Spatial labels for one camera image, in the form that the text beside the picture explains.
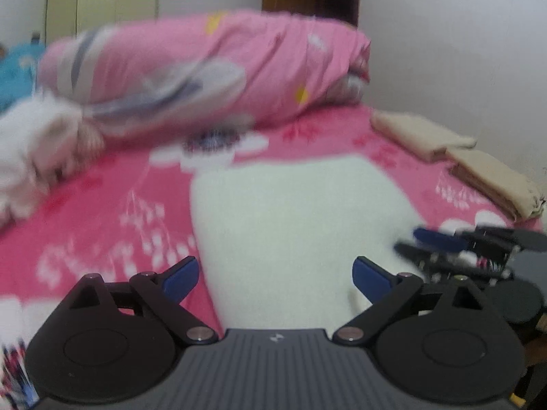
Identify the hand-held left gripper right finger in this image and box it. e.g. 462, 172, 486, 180
332, 256, 485, 346

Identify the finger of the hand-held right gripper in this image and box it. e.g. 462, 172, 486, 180
394, 242, 511, 285
411, 227, 471, 254

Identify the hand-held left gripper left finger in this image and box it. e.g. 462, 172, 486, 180
68, 256, 219, 346

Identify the cream sweater with deer embroidery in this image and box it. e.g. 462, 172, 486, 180
190, 156, 433, 337

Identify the folded tan garment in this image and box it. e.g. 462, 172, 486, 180
445, 148, 547, 223

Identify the folded light beige garment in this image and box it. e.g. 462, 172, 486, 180
370, 110, 478, 164

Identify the crumpled white cloth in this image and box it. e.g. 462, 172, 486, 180
0, 93, 83, 228

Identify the pink patterned quilt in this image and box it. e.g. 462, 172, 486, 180
38, 11, 372, 138

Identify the pale green wardrobe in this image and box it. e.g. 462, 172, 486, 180
45, 0, 162, 49

